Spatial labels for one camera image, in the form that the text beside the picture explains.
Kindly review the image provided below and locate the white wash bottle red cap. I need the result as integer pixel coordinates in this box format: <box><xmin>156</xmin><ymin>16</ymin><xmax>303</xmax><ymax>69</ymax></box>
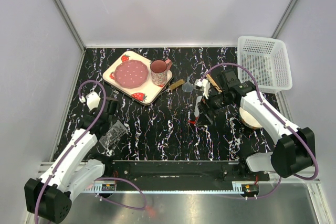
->
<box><xmin>189</xmin><ymin>95</ymin><xmax>202</xmax><ymax>125</ymax></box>

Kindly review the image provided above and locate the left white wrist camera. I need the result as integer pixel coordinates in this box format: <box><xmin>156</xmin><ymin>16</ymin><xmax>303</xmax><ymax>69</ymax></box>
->
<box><xmin>79</xmin><ymin>92</ymin><xmax>101</xmax><ymax>111</ymax></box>

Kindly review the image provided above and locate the cream floral bowl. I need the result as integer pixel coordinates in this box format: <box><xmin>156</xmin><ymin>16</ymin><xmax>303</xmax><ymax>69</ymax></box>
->
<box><xmin>239</xmin><ymin>107</ymin><xmax>263</xmax><ymax>130</ymax></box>

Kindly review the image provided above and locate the cream strawberry tray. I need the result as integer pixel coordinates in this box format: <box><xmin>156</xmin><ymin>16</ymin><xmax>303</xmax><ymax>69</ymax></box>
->
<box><xmin>102</xmin><ymin>51</ymin><xmax>173</xmax><ymax>105</ymax></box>

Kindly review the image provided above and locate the clear test tube rack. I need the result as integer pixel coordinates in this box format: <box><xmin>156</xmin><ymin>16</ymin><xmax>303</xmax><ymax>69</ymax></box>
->
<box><xmin>99</xmin><ymin>120</ymin><xmax>128</xmax><ymax>149</ymax></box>

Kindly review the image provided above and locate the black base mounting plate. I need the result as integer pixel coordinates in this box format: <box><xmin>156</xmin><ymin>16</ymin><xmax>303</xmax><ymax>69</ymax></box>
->
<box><xmin>103</xmin><ymin>161</ymin><xmax>270</xmax><ymax>193</ymax></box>

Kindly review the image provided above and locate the pink patterned mug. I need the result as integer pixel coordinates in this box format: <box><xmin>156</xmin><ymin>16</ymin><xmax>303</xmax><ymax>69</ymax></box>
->
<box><xmin>150</xmin><ymin>59</ymin><xmax>172</xmax><ymax>86</ymax></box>

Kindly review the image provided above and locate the pink dotted plate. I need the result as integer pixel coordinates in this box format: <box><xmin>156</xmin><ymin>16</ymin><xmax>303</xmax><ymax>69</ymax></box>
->
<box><xmin>114</xmin><ymin>60</ymin><xmax>149</xmax><ymax>89</ymax></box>

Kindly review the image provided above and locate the clear plastic funnel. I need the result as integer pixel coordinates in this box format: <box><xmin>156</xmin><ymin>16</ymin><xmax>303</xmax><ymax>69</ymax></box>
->
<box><xmin>181</xmin><ymin>76</ymin><xmax>194</xmax><ymax>93</ymax></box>

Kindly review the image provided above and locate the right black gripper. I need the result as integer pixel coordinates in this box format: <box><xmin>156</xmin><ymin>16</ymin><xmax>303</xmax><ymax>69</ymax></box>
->
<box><xmin>196</xmin><ymin>88</ymin><xmax>234</xmax><ymax>126</ymax></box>

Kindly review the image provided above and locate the wooden test tube clamp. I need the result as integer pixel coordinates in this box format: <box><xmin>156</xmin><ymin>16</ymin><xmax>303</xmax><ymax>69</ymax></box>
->
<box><xmin>206</xmin><ymin>74</ymin><xmax>222</xmax><ymax>93</ymax></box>

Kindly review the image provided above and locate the white plastic basket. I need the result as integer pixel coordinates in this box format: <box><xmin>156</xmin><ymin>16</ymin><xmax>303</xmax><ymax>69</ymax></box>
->
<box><xmin>237</xmin><ymin>36</ymin><xmax>292</xmax><ymax>94</ymax></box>

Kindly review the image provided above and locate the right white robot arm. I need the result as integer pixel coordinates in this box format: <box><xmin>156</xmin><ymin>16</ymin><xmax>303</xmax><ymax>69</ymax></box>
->
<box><xmin>195</xmin><ymin>70</ymin><xmax>318</xmax><ymax>180</ymax></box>

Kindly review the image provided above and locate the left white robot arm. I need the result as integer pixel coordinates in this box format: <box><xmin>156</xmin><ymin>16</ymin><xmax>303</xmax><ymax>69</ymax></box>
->
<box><xmin>24</xmin><ymin>98</ymin><xmax>118</xmax><ymax>223</ymax></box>

